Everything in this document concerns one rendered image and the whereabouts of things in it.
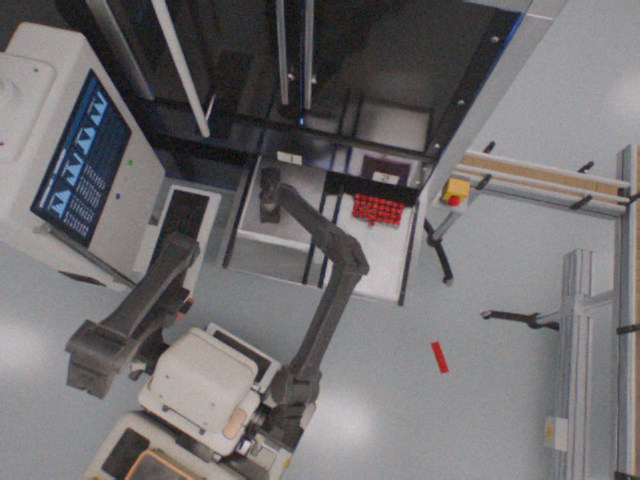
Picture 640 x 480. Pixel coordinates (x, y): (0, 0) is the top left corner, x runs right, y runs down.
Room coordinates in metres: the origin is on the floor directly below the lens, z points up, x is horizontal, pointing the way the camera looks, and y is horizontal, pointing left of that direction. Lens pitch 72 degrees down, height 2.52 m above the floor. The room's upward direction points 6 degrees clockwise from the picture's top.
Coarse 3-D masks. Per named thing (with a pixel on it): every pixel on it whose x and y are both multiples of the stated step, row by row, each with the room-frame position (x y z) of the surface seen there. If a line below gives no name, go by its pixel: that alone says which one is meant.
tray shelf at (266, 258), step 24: (240, 192) 0.69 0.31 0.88; (336, 192) 0.74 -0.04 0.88; (360, 192) 0.75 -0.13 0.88; (384, 192) 0.76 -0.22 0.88; (408, 192) 0.77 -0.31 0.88; (240, 240) 0.51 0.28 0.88; (264, 240) 0.52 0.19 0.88; (216, 264) 0.41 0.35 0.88; (240, 264) 0.42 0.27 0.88; (264, 264) 0.43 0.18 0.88; (288, 264) 0.44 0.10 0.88; (312, 264) 0.45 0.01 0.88; (408, 288) 0.40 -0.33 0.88
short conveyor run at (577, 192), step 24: (456, 168) 0.86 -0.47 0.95; (480, 168) 0.88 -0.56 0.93; (504, 168) 0.89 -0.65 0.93; (528, 168) 0.90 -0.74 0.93; (552, 168) 0.89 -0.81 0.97; (480, 192) 0.82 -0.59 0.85; (504, 192) 0.81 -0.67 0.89; (528, 192) 0.80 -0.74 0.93; (552, 192) 0.81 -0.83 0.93; (576, 192) 0.81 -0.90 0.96; (600, 192) 0.83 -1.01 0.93; (624, 192) 0.85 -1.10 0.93; (600, 216) 0.77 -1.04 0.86
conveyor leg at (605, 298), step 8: (592, 296) 0.52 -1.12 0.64; (600, 296) 0.50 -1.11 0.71; (608, 296) 0.49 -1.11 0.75; (584, 304) 0.49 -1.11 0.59; (592, 304) 0.48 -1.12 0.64; (600, 304) 0.48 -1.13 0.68; (608, 304) 0.47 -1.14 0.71; (544, 312) 0.52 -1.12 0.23; (552, 312) 0.50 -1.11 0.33; (536, 320) 0.49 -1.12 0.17; (544, 320) 0.48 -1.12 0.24; (552, 320) 0.47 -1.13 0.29
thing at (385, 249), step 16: (352, 224) 0.62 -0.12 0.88; (400, 224) 0.64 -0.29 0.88; (368, 240) 0.56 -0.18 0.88; (384, 240) 0.57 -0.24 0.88; (400, 240) 0.58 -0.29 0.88; (368, 256) 0.50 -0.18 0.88; (384, 256) 0.51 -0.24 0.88; (400, 256) 0.52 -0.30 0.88; (384, 272) 0.45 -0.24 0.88; (400, 272) 0.46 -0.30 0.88; (368, 288) 0.38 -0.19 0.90; (384, 288) 0.39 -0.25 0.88
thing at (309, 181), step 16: (272, 160) 0.84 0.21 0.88; (256, 176) 0.76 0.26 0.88; (288, 176) 0.78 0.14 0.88; (304, 176) 0.79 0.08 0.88; (320, 176) 0.79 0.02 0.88; (256, 192) 0.70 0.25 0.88; (304, 192) 0.72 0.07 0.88; (320, 192) 0.73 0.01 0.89; (256, 208) 0.64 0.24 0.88; (240, 224) 0.56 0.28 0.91; (256, 224) 0.58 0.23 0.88; (272, 224) 0.58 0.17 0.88; (288, 224) 0.59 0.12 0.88; (288, 240) 0.52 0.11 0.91; (304, 240) 0.54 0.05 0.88
